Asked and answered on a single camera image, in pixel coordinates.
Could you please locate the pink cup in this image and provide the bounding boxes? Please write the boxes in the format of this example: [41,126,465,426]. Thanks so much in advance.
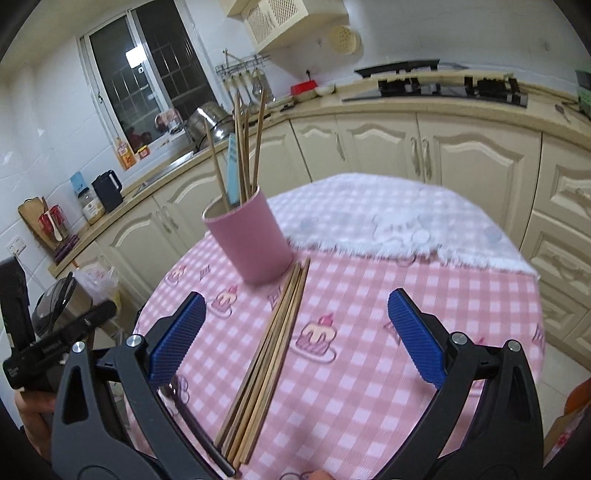
[202,186,295,285]

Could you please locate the steel rice cooker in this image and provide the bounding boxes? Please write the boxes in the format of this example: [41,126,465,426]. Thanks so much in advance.
[30,272,93,342]

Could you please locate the white fringed cloth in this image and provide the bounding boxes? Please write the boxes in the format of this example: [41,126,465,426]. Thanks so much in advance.
[268,173,541,280]

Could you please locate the small cream lattice cabinet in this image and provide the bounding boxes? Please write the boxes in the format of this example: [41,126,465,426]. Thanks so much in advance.
[219,0,349,51]

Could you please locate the steel pot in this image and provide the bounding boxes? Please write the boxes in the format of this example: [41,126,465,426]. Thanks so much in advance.
[185,102,232,151]

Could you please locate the round cream steamer tray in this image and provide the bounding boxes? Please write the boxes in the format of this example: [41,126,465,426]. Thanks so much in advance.
[329,24,361,56]

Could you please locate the red utensil holder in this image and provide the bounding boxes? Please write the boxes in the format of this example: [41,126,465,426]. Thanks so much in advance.
[38,205,72,241]

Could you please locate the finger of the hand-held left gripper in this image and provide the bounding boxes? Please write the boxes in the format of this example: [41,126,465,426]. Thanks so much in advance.
[69,300,117,341]

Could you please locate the black kettle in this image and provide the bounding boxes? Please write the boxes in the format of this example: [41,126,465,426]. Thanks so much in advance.
[91,170,124,213]

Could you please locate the black spoon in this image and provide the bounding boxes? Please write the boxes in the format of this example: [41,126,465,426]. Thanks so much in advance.
[157,376,237,477]

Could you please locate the clear plastic bag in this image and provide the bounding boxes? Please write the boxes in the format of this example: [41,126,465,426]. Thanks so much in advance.
[71,265,121,315]

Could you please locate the orange bottle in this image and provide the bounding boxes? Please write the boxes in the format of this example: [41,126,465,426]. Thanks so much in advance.
[115,137,137,171]

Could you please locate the person's left hand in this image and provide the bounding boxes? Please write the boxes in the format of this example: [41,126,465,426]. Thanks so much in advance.
[14,390,56,462]

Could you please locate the orange cardboard box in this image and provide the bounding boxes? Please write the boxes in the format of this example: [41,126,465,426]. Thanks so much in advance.
[545,383,591,462]

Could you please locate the pile of wooden chopsticks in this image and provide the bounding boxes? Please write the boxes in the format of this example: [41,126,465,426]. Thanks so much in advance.
[215,258,312,464]

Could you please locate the beige stone board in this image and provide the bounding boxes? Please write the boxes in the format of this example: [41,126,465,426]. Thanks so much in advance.
[339,69,515,100]

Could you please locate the wooden cutting board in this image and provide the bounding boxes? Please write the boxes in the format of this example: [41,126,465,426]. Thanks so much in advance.
[18,197,56,250]

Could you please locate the cream base cabinets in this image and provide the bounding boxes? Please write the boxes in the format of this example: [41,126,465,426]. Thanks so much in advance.
[55,111,591,370]

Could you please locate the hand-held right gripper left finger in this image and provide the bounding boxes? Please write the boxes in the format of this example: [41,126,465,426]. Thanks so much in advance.
[51,292,222,480]

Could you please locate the glass jar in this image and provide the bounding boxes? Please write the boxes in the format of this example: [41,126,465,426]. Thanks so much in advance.
[79,189,106,225]

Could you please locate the black induction cooker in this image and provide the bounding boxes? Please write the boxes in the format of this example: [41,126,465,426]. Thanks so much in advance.
[354,58,441,78]

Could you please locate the sliding window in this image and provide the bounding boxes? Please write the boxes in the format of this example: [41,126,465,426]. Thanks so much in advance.
[76,0,218,155]

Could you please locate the green multicooker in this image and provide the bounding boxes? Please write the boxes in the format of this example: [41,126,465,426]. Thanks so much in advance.
[575,67,591,114]

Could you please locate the pink checkered tablecloth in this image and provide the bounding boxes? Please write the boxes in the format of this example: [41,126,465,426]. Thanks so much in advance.
[124,173,548,480]

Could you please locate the black glass gas stove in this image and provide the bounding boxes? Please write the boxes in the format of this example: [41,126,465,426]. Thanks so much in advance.
[342,76,529,109]

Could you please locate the steel sink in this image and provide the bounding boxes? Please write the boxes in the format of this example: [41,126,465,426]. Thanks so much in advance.
[134,150,195,195]

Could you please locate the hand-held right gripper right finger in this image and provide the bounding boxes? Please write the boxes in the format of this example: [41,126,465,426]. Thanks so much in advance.
[369,288,546,480]

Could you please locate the wall utensil rack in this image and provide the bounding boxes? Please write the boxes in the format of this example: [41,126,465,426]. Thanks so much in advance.
[215,48,271,77]

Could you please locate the light blue sheathed knife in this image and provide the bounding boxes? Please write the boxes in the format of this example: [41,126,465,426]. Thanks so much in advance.
[225,134,245,207]

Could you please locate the pink cloth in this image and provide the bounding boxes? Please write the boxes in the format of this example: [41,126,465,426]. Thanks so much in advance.
[154,110,181,132]

